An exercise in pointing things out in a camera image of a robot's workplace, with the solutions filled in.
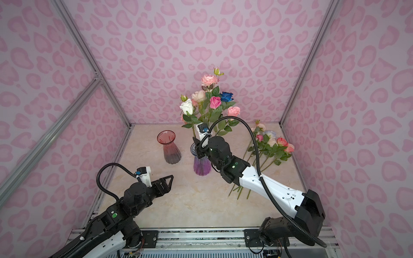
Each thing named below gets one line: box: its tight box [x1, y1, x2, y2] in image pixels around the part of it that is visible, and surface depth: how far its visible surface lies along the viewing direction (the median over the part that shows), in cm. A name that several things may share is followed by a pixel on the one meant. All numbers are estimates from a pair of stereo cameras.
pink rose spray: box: [179, 67, 241, 138], surface depth 73 cm
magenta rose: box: [209, 96, 222, 110], surface depth 70 cm
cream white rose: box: [191, 90, 206, 103], surface depth 76 cm
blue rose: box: [219, 91, 234, 103], surface depth 75 cm
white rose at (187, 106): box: [179, 98, 194, 116], surface depth 63 cm
